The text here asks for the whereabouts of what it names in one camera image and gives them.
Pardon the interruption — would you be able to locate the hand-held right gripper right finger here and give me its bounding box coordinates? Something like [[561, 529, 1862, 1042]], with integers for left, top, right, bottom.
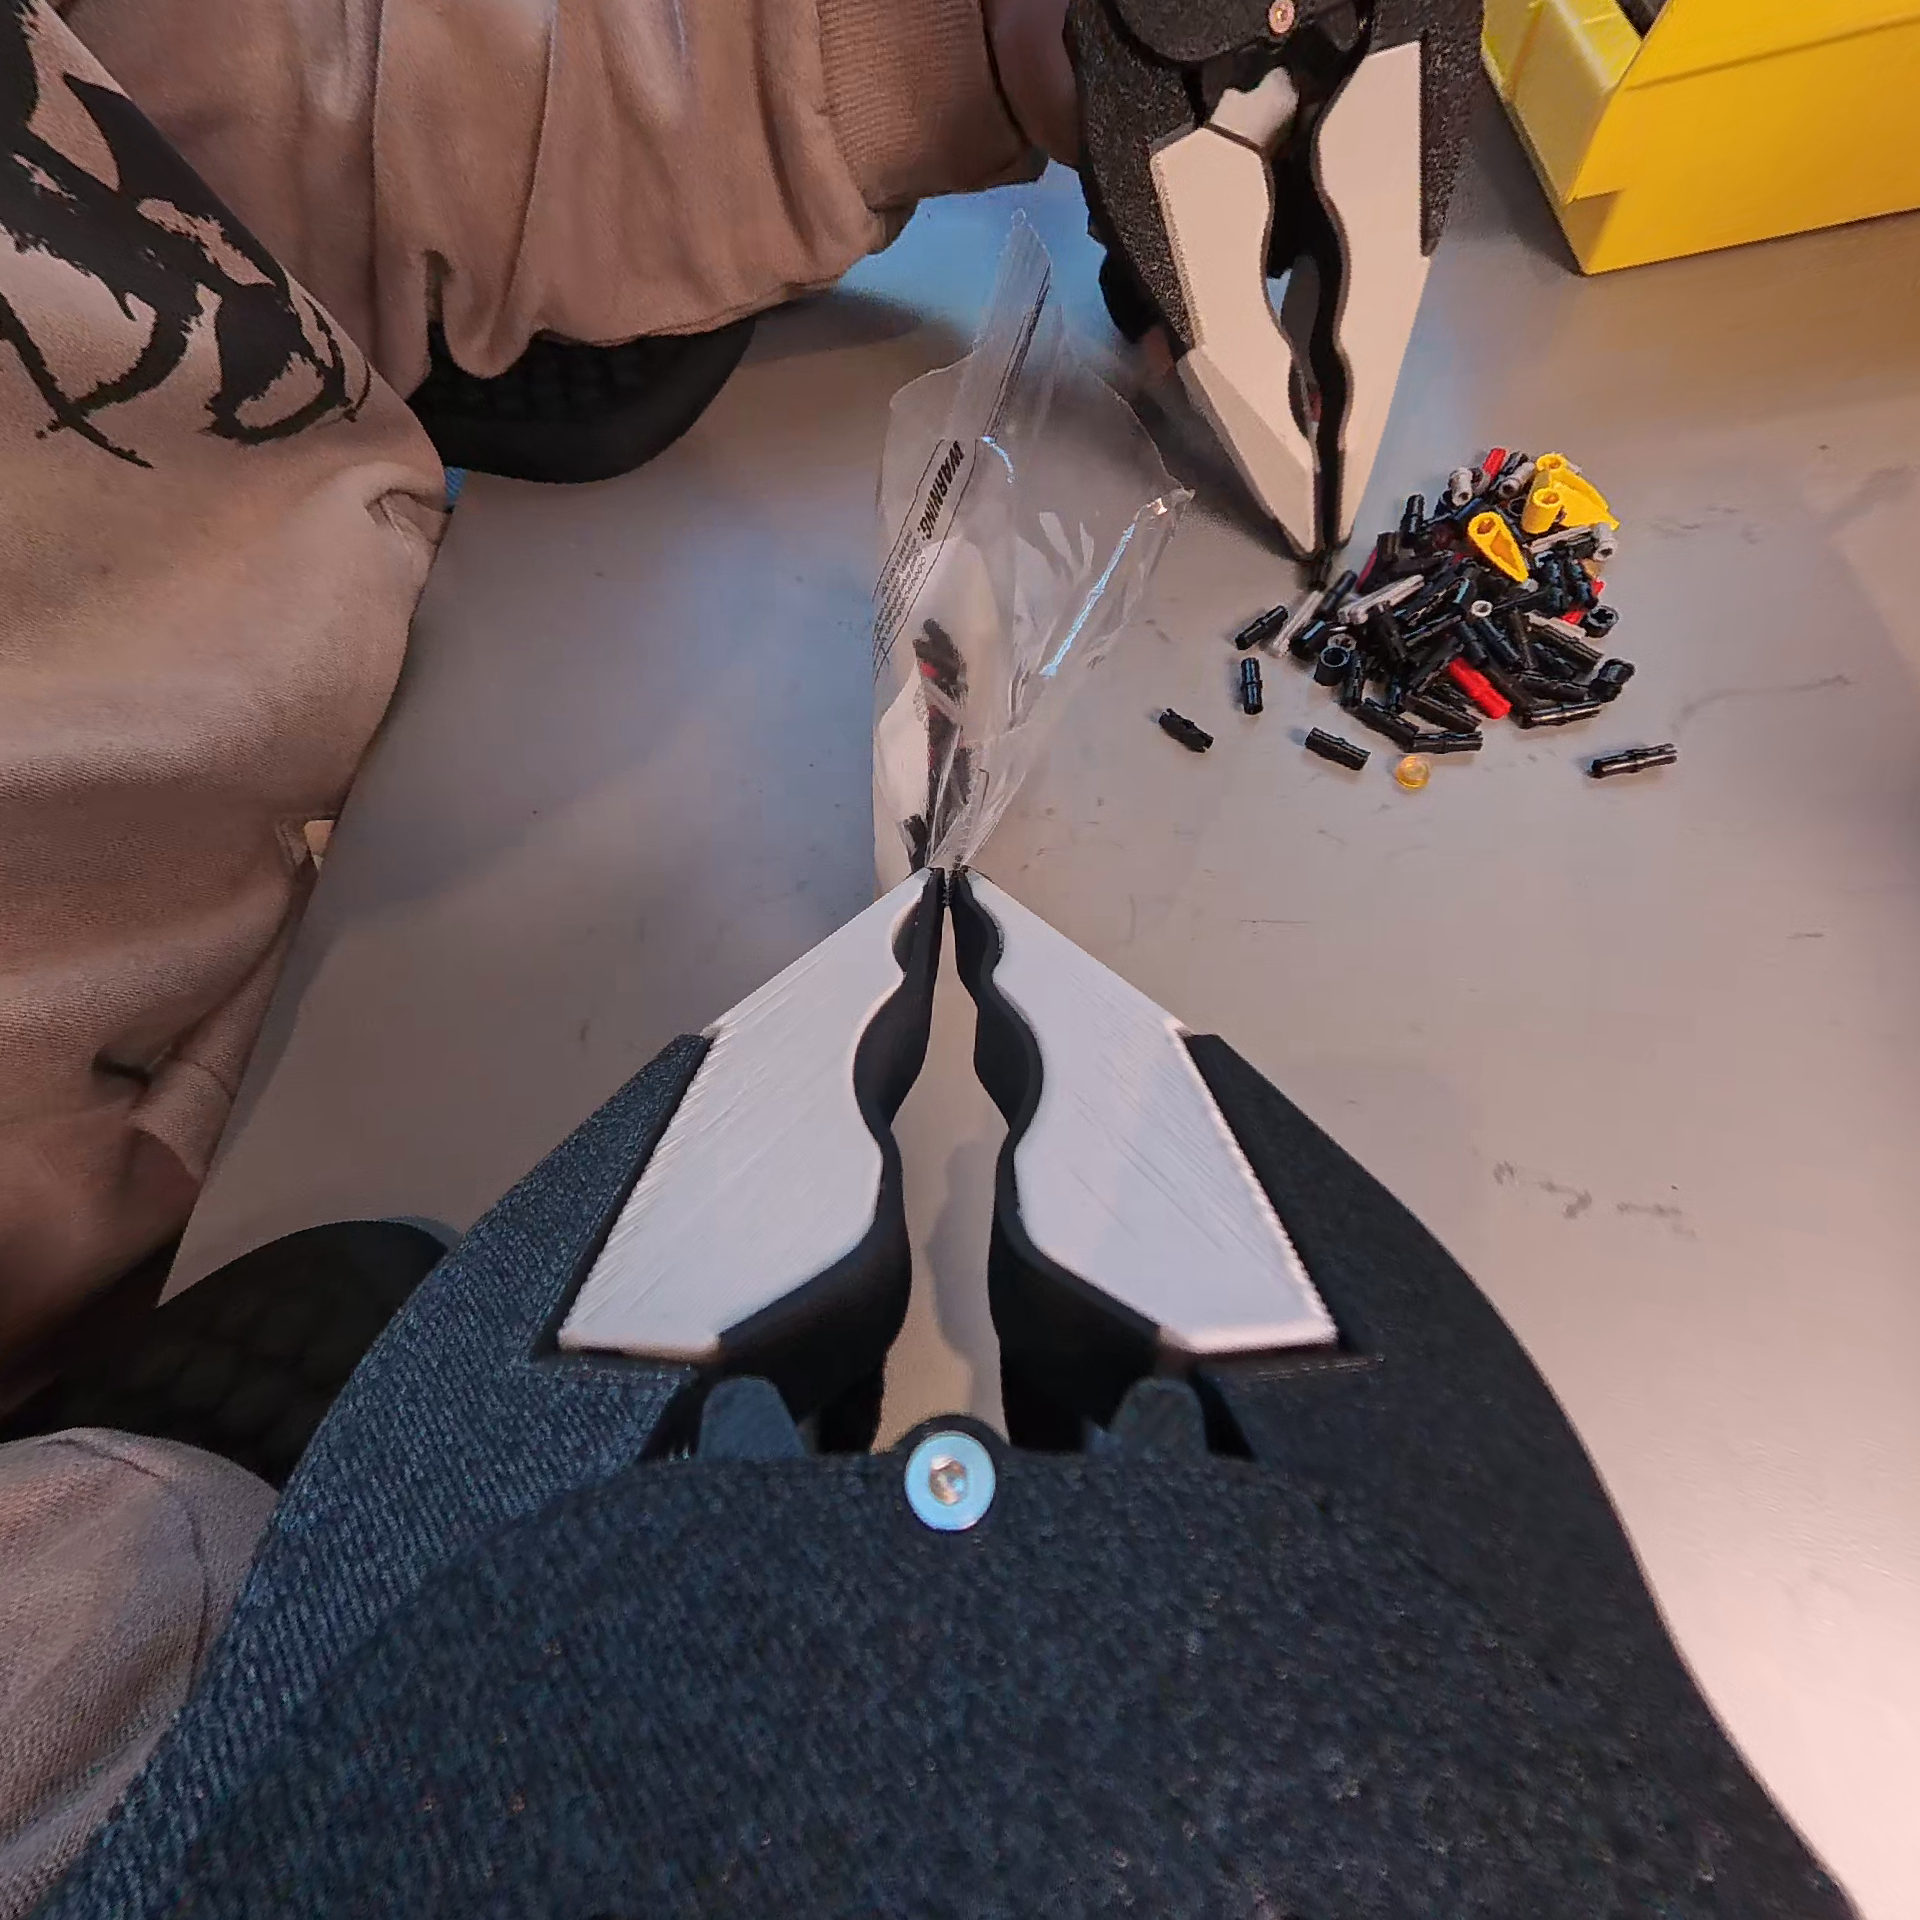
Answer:
[[948, 869, 1341, 1361]]

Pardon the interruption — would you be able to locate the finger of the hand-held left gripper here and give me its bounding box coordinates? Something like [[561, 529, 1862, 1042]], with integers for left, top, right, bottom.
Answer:
[[1151, 60, 1344, 578], [1285, 35, 1435, 572]]

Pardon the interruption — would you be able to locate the black armrest pad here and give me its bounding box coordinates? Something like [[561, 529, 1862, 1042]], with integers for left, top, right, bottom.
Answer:
[[0, 1215, 462, 1495], [406, 300, 762, 488]]

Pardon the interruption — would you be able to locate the pile of mixed small plastic parts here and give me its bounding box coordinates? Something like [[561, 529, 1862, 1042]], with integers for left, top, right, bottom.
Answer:
[[1156, 443, 1682, 799]]

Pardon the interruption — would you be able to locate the grey desk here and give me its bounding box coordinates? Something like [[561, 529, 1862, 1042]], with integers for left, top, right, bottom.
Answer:
[[167, 119, 1920, 1920]]

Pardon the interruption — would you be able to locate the person's beige printed sweatshirt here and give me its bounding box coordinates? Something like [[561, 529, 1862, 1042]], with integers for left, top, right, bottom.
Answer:
[[0, 0, 453, 1412]]

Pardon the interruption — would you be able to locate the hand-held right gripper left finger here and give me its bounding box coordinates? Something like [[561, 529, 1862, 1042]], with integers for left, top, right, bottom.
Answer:
[[559, 869, 950, 1370]]

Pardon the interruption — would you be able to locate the yellow storage bin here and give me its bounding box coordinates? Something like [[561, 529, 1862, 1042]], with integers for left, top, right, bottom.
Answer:
[[1483, 0, 1920, 278]]

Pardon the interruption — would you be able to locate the clear plastic bag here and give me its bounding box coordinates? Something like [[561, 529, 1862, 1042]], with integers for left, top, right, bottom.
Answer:
[[871, 209, 1197, 902]]

